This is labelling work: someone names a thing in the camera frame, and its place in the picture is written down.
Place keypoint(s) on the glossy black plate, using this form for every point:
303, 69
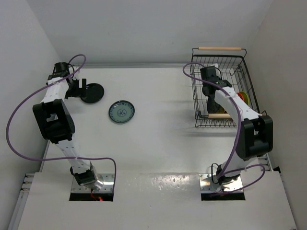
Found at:
94, 92
213, 107

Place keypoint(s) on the lime green plate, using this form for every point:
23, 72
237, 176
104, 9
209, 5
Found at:
245, 97

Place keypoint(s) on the black wire dish rack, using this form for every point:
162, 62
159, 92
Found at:
230, 66

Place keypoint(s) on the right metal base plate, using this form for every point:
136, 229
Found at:
209, 184

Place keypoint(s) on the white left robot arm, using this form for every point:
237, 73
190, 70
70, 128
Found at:
57, 125

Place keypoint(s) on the metal base plate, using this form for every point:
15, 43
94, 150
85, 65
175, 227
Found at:
209, 184
104, 184

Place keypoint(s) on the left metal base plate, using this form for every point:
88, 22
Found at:
104, 184

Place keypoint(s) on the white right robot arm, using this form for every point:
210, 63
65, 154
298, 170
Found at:
254, 136

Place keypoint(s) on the orange plate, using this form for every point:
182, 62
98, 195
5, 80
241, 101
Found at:
241, 95

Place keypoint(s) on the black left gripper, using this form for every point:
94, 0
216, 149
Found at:
79, 92

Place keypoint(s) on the blue floral plate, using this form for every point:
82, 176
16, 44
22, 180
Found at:
121, 112

